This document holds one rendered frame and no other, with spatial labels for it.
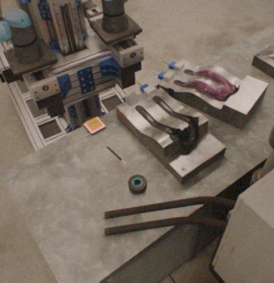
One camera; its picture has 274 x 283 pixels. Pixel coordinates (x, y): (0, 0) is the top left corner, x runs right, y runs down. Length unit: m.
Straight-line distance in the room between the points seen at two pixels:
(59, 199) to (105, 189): 0.20
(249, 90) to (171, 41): 2.03
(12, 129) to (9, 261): 1.14
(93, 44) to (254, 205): 1.50
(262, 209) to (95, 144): 1.07
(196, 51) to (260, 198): 2.93
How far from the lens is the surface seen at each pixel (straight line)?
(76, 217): 1.40
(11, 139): 2.89
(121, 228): 1.30
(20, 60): 1.75
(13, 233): 2.39
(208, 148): 1.50
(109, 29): 1.85
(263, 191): 0.68
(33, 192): 1.51
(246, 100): 1.67
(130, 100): 1.61
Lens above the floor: 2.03
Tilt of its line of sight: 51 degrees down
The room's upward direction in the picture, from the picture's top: 4 degrees counter-clockwise
